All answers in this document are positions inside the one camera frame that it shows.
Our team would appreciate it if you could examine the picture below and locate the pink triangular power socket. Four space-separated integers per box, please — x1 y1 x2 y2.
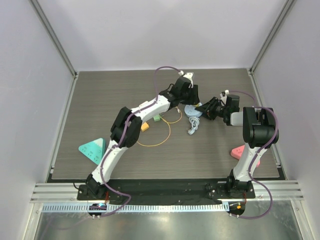
230 145 245 161

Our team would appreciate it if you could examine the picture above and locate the green cube plug adapter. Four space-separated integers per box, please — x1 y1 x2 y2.
153 114 164 122

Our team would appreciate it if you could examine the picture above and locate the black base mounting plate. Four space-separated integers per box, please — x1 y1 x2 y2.
77 177 256 201

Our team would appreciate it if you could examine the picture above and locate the aluminium frame rail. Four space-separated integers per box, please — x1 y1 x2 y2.
30 183 78 203

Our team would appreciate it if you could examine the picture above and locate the yellow connector block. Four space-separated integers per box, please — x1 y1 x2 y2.
140 122 150 132

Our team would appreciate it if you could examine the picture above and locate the yellow thin cable loop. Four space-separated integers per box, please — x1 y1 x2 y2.
136 106 183 148

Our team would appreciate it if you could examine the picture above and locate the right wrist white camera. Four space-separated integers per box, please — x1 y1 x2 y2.
220 89 230 103

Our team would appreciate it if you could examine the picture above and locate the slotted cable duct strip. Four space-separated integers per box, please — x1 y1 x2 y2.
42 202 229 214

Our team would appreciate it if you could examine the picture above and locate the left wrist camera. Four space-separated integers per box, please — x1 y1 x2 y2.
178 70 194 88

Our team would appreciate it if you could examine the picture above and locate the light blue cable holder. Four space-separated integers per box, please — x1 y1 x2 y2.
184 102 203 135

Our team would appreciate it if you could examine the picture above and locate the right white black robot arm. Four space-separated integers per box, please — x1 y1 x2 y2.
195 92 279 199

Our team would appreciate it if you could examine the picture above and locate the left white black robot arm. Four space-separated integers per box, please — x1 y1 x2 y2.
85 72 200 200

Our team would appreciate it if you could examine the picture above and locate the teal triangular power socket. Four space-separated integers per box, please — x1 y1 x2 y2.
78 138 106 165

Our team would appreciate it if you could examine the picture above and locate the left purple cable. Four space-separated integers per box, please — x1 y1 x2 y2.
98 66 183 217

